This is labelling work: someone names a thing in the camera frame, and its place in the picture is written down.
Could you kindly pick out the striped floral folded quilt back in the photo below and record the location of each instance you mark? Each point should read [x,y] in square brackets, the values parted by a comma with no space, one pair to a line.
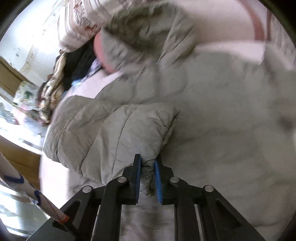
[82,19]

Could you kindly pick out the floral printed bag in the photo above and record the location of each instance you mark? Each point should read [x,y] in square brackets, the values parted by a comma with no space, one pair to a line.
[26,96]

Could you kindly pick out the brown beige patterned blanket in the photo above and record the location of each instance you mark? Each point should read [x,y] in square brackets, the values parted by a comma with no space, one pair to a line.
[50,93]

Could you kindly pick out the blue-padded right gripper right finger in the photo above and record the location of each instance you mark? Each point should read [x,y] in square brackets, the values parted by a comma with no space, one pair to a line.
[172,190]

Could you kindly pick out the pink rolled quilt back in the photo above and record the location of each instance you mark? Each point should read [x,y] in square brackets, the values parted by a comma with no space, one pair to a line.
[231,20]

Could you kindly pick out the olive green hooded puffer jacket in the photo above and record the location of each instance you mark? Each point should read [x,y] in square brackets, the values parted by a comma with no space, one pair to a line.
[213,118]

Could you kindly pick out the black clothes pile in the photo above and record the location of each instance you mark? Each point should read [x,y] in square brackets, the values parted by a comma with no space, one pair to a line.
[78,64]

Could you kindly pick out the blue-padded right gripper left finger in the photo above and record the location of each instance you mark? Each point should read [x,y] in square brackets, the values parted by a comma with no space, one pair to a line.
[120,191]

